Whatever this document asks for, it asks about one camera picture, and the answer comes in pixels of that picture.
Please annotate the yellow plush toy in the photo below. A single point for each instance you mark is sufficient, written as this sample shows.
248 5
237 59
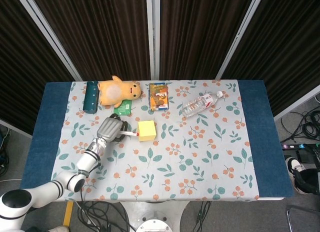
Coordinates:
112 92

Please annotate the black trouser leg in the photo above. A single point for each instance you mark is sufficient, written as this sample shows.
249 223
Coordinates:
308 182

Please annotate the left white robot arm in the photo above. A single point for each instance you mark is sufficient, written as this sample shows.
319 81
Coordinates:
85 162

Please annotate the metal chair frame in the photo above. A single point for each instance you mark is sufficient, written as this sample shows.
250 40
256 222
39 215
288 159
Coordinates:
288 214

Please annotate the white partition frame bar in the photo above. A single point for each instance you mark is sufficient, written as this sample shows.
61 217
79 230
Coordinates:
297 102
50 34
238 34
12 127
153 34

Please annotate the black power strip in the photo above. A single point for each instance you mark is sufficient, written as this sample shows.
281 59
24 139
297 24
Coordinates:
292 146

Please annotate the white and black sneaker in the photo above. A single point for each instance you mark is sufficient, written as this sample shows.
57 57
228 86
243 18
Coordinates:
293 165

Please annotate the dark teal box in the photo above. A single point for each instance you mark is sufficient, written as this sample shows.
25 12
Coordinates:
90 99

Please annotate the yellow strip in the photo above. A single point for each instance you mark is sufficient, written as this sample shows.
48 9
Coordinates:
68 213

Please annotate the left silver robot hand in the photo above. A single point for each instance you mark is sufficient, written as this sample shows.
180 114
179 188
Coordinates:
108 129

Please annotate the yellow sticky note block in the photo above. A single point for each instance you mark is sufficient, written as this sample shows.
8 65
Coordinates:
147 130

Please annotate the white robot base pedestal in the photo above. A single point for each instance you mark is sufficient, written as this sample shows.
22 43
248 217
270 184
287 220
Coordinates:
155 212

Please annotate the floral tablecloth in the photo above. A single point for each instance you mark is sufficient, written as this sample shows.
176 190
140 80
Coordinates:
175 162

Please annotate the orange snack box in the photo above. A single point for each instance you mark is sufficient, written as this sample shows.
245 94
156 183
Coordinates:
158 97

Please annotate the green packet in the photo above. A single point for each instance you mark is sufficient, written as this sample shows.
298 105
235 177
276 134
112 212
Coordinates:
123 109

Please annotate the light shoe tip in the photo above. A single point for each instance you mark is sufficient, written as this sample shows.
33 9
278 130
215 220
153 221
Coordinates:
60 229

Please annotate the blue table cloth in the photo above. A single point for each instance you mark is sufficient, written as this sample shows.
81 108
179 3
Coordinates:
260 137

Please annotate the red and white marker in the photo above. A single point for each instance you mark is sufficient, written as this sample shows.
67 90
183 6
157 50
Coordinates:
130 133

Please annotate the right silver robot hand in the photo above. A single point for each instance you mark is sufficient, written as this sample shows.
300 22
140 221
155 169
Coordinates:
316 154

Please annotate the clear plastic water bottle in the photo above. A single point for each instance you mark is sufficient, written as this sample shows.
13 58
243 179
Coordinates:
197 105

